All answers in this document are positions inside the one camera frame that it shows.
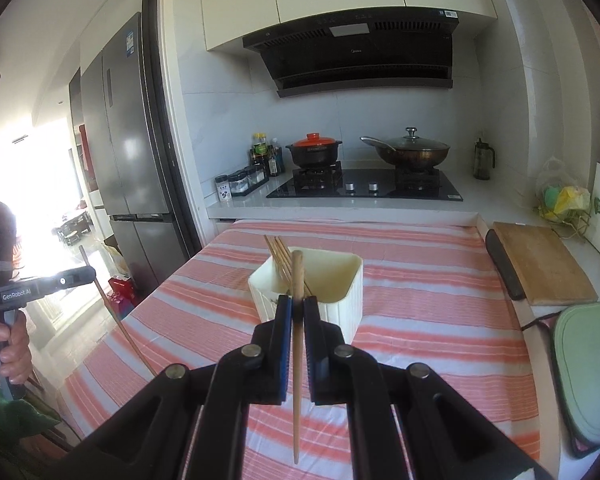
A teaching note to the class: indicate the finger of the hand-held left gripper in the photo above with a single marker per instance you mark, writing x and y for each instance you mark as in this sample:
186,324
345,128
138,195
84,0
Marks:
72,277

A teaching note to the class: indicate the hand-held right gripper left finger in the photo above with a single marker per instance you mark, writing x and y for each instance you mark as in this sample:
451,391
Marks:
284,360

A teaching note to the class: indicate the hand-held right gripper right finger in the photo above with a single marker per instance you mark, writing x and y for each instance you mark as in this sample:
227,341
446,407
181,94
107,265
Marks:
311,360

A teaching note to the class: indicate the cream ribbed utensil holder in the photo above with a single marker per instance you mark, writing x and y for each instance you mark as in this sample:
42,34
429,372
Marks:
340,300

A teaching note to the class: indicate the wooden chopstick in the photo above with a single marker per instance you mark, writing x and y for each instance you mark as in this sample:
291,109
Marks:
297,270
287,250
272,251
125,325
280,252
284,249

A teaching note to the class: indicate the person's left forearm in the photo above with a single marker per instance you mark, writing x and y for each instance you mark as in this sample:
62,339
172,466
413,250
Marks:
10,420

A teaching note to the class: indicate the person's left hand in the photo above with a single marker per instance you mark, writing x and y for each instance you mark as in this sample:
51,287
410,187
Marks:
21,355

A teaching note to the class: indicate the dining furniture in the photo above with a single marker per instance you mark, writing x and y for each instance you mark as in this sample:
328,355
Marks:
72,227

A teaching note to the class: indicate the red box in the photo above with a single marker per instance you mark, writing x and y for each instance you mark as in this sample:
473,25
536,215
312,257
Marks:
121,292

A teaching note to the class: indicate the grey refrigerator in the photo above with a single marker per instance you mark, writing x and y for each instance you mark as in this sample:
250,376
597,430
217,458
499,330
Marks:
130,160

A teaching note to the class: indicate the pink striped tablecloth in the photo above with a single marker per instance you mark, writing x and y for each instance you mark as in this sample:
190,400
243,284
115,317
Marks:
420,285

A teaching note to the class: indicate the black-lidded jar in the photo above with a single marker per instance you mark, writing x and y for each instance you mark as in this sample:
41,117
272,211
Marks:
224,190

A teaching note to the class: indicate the black gas cooktop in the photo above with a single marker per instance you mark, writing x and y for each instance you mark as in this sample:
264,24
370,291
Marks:
365,187

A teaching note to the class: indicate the spice jars and bottles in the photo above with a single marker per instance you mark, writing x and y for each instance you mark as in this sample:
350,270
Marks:
247,180

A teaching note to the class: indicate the dark sauce bottle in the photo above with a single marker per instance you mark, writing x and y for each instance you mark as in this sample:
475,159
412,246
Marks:
275,162

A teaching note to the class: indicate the black clay pot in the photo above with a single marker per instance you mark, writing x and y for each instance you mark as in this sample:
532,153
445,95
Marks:
312,155

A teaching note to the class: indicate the yellow-capped sauce bottle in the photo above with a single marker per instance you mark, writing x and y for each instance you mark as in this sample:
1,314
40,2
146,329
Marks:
260,150

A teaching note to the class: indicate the black oblong object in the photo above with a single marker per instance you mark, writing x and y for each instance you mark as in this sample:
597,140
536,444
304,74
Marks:
502,265

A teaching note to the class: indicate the wok with glass lid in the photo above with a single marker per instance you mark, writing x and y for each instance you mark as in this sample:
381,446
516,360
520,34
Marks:
410,152

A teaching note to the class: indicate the white kitchen counter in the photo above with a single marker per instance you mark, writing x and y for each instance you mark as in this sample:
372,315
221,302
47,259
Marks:
480,202

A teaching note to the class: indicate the wooden cutting board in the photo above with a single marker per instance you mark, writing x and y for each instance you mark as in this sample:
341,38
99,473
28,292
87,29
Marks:
545,265

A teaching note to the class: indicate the dark glass pitcher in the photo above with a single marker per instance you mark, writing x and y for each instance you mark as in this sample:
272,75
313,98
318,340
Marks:
482,160

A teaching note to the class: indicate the light green mat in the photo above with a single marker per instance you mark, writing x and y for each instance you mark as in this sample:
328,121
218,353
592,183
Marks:
590,375

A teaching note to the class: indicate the clear plastic bag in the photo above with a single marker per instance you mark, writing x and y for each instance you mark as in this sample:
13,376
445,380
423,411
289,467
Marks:
562,200

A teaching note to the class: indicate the black range hood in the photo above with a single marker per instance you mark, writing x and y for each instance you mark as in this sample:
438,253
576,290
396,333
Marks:
355,55

